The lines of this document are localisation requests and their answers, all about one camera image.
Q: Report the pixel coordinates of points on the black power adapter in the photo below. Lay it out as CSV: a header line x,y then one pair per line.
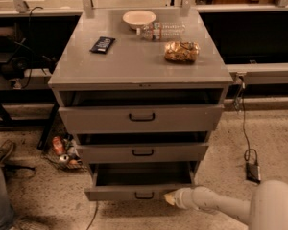
x,y
253,173

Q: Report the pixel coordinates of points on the wire basket of items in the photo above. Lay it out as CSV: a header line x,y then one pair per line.
x,y
70,161

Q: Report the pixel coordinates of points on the grey middle drawer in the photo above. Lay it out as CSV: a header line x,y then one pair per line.
x,y
143,147

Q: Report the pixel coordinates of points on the grey top drawer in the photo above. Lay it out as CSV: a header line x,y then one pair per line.
x,y
178,110

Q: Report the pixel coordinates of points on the grey metal drawer cabinet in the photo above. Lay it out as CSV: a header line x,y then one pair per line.
x,y
134,63

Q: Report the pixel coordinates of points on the golden chip bag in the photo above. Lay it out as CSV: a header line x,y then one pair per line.
x,y
181,51

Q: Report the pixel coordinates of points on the grey drawer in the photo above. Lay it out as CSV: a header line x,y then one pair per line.
x,y
139,181
178,110
143,147

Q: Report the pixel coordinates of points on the white ceramic bowl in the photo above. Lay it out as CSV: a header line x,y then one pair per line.
x,y
136,19

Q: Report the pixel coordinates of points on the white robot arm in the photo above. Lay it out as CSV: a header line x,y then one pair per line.
x,y
267,209

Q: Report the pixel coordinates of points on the brown shoe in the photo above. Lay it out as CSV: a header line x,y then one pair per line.
x,y
6,150

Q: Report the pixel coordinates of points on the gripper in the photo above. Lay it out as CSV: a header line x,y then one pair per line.
x,y
181,196

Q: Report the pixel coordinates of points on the clear plastic water bottle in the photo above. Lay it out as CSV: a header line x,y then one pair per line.
x,y
158,31

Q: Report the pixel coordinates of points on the grey bottom drawer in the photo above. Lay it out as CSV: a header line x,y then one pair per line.
x,y
139,181

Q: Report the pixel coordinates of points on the orange red can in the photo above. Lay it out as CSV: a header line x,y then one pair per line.
x,y
58,146

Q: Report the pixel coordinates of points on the black machine on left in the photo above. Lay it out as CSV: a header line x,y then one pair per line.
x,y
16,57

